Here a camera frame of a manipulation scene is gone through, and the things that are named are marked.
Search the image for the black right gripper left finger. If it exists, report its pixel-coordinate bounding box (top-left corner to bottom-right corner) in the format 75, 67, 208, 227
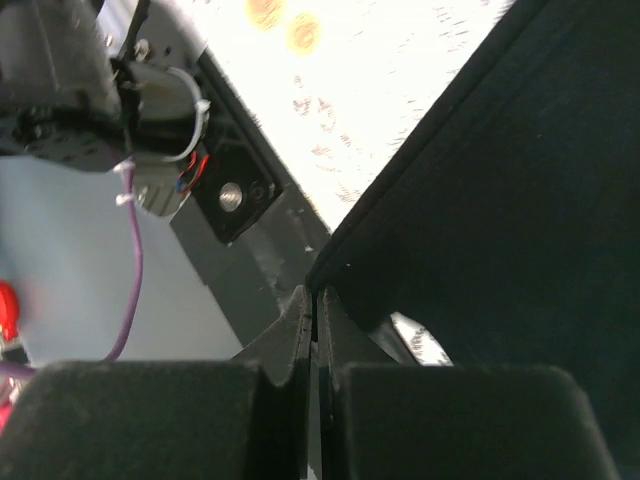
1, 287, 312, 479

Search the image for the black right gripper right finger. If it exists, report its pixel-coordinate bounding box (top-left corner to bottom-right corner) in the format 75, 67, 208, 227
317, 288, 619, 479

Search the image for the black underwear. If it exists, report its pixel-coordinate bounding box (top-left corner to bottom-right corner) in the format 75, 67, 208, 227
307, 1, 639, 463

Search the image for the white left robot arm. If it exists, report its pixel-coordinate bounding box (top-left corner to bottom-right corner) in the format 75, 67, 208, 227
1, 1, 210, 217

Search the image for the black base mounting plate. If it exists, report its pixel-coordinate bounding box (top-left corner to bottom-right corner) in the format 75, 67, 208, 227
98, 1, 329, 347

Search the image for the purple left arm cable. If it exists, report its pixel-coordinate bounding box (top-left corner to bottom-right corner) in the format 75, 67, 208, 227
0, 157, 146, 376

